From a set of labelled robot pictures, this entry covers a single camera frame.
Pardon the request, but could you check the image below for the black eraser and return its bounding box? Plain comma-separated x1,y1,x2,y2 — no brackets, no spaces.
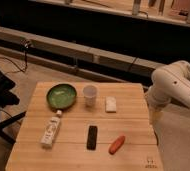
87,126,98,150

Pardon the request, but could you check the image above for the orange carrot toy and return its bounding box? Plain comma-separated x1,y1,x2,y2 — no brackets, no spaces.
108,136,125,155

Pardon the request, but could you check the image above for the white tube bottle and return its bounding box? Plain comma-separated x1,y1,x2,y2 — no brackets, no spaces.
41,110,62,148

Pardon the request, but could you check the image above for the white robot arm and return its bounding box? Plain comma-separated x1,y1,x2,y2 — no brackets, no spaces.
145,60,190,125

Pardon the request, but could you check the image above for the white ceramic cup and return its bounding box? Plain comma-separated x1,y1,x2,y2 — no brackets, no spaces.
83,85,97,107

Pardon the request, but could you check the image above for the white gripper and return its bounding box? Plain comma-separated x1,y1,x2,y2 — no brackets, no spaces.
145,87,170,126

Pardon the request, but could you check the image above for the green plate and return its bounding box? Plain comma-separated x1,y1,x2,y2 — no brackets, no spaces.
46,83,77,110

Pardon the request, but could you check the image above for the black floor cable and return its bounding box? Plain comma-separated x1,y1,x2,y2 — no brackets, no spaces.
0,39,33,75

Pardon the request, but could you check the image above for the white rectangular block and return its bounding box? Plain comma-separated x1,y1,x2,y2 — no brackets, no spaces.
105,97,117,112

